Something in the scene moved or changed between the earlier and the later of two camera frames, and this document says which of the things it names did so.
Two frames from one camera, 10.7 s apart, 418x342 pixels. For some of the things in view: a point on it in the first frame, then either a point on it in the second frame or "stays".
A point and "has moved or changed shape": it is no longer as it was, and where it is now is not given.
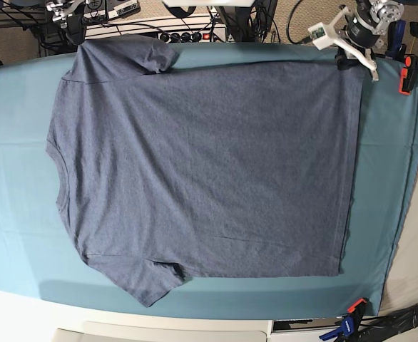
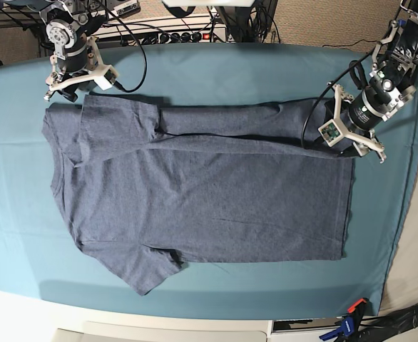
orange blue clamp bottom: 349,323 stays
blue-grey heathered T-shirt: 215,171 has moved or changed shape
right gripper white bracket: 364,55 → 337,135
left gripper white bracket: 75,28 → 101,73
